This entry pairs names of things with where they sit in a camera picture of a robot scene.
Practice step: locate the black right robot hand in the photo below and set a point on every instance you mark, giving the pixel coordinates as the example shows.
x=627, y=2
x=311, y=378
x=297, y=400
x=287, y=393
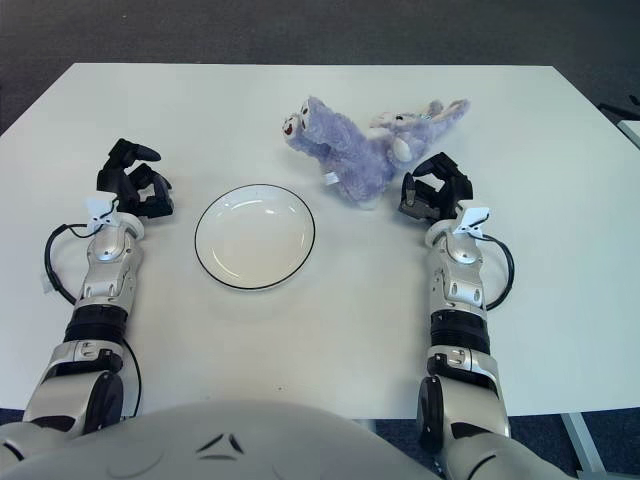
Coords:
x=440, y=200

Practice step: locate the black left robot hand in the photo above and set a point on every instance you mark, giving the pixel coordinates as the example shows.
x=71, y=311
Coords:
x=125, y=185

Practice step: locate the purple plush bunny doll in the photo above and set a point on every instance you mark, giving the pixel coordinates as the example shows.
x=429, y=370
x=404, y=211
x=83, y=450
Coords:
x=350, y=150

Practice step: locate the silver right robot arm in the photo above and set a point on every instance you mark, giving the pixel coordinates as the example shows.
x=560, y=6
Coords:
x=462, y=290

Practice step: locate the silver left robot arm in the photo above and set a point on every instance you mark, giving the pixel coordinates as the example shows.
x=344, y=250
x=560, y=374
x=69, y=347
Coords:
x=107, y=280

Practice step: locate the white plate with black rim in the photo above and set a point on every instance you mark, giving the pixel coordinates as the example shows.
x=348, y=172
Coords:
x=255, y=240

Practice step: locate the black furniture foot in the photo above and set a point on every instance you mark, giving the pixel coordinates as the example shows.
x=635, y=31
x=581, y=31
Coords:
x=620, y=111

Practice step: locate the white furniture edge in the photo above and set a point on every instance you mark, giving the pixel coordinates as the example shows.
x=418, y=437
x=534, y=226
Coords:
x=632, y=132

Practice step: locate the grey table leg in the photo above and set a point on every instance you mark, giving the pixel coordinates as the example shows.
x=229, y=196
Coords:
x=580, y=440

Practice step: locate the grey robot torso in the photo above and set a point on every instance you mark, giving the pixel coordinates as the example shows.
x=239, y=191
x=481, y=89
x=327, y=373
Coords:
x=225, y=450

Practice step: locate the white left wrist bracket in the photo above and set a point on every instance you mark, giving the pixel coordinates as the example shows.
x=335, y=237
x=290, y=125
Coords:
x=102, y=212

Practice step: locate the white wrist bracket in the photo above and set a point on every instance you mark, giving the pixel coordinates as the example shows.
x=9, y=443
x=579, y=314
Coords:
x=102, y=212
x=472, y=220

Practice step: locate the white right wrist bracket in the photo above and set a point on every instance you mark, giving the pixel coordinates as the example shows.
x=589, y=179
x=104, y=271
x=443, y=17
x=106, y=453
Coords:
x=472, y=220

